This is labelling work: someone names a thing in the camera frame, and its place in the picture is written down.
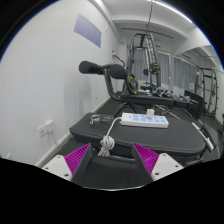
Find black padded workout bench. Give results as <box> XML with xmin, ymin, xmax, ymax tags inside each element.
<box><xmin>69</xmin><ymin>113</ymin><xmax>205</xmax><ymax>157</ymax></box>

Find black foam roller bar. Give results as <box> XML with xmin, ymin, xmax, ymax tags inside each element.
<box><xmin>79</xmin><ymin>61</ymin><xmax>128</xmax><ymax>79</ymax></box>

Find black rack at right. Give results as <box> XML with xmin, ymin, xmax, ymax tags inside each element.
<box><xmin>195</xmin><ymin>67</ymin><xmax>219</xmax><ymax>120</ymax></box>

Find blue wall poster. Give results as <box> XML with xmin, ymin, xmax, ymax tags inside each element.
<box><xmin>74</xmin><ymin>15</ymin><xmax>101</xmax><ymax>47</ymax></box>

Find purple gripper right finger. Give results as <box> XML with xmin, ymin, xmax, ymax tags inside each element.
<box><xmin>132</xmin><ymin>143</ymin><xmax>183</xmax><ymax>181</ymax></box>

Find white wall socket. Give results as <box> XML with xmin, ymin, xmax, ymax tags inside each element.
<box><xmin>37</xmin><ymin>120</ymin><xmax>54</xmax><ymax>136</ymax></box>

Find metal keys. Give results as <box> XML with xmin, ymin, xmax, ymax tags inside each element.
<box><xmin>90</xmin><ymin>114</ymin><xmax>110</xmax><ymax>125</ymax></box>

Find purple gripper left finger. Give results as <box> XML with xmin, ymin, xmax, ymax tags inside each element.
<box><xmin>42</xmin><ymin>143</ymin><xmax>92</xmax><ymax>182</ymax></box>

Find white power strip cable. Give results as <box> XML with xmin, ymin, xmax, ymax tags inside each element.
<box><xmin>97</xmin><ymin>117</ymin><xmax>124</xmax><ymax>158</ymax></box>

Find white power strip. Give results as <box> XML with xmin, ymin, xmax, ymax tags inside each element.
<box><xmin>120</xmin><ymin>113</ymin><xmax>169</xmax><ymax>128</ymax></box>

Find white charger plug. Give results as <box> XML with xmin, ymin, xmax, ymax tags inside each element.
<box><xmin>146</xmin><ymin>109</ymin><xmax>155</xmax><ymax>118</ymax></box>

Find black smith machine rack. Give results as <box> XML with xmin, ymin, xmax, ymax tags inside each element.
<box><xmin>126</xmin><ymin>33</ymin><xmax>161</xmax><ymax>95</ymax></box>

